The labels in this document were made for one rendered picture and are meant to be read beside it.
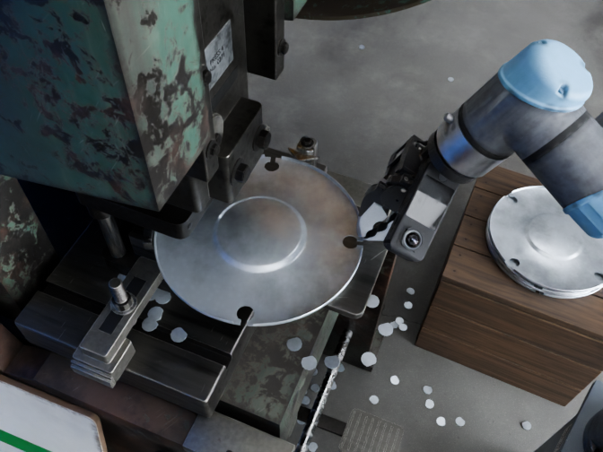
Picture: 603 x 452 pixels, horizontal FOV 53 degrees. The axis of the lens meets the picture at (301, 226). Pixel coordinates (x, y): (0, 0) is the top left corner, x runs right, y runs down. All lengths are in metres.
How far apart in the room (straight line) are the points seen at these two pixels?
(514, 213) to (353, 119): 0.85
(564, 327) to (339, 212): 0.69
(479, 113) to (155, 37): 0.33
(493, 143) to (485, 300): 0.78
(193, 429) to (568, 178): 0.57
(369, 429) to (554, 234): 0.60
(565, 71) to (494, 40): 2.02
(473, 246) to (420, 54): 1.21
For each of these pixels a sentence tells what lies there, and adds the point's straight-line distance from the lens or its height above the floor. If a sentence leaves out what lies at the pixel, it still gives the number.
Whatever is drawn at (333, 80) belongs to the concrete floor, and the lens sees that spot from 2.30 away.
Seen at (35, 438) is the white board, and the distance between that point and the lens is 1.15.
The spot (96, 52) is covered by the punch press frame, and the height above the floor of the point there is 1.22.
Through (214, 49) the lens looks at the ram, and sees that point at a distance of 0.64.
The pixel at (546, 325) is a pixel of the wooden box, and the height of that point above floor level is 0.32.
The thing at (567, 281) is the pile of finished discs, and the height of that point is 0.38.
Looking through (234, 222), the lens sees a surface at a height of 0.79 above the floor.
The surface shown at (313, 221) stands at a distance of 0.85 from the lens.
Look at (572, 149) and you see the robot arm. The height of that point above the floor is 1.06.
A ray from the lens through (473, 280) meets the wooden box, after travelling 1.37.
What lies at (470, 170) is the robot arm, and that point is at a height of 0.99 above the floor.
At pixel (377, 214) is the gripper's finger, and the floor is 0.86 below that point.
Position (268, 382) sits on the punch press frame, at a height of 0.64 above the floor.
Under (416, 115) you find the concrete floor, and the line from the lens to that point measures 2.20.
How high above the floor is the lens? 1.46
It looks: 53 degrees down
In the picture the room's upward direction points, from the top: 3 degrees clockwise
